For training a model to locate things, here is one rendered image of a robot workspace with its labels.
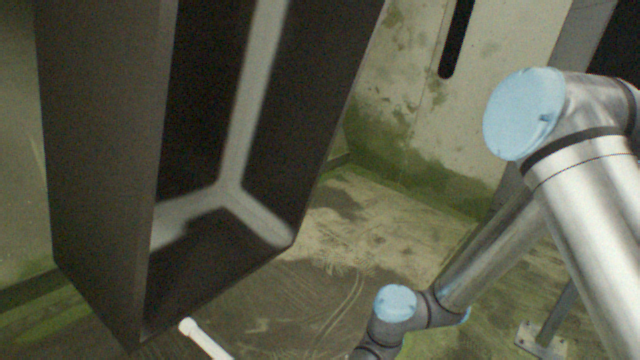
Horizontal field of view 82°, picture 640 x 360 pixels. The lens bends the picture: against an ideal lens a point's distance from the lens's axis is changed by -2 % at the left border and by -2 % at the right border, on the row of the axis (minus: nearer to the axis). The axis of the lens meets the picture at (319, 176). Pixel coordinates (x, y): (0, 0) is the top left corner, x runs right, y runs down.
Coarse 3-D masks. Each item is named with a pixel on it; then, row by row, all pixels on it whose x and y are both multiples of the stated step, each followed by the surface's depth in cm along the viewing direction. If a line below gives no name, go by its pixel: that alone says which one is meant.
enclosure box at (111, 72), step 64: (64, 0) 57; (128, 0) 48; (192, 0) 87; (256, 0) 103; (320, 0) 98; (384, 0) 89; (64, 64) 63; (128, 64) 52; (192, 64) 98; (256, 64) 117; (320, 64) 104; (64, 128) 70; (128, 128) 57; (192, 128) 111; (256, 128) 125; (320, 128) 110; (64, 192) 79; (128, 192) 62; (192, 192) 128; (256, 192) 134; (64, 256) 91; (128, 256) 69; (192, 256) 113; (256, 256) 121; (128, 320) 78
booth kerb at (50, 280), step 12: (336, 156) 286; (348, 156) 300; (324, 168) 277; (336, 168) 291; (36, 276) 138; (48, 276) 142; (60, 276) 146; (0, 288) 130; (12, 288) 133; (24, 288) 136; (36, 288) 140; (48, 288) 143; (60, 288) 147; (0, 300) 131; (12, 300) 134; (24, 300) 138; (0, 312) 133
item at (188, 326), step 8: (184, 320) 83; (192, 320) 84; (184, 328) 82; (192, 328) 82; (192, 336) 81; (200, 336) 80; (200, 344) 80; (208, 344) 79; (216, 344) 79; (208, 352) 79; (216, 352) 78; (224, 352) 78
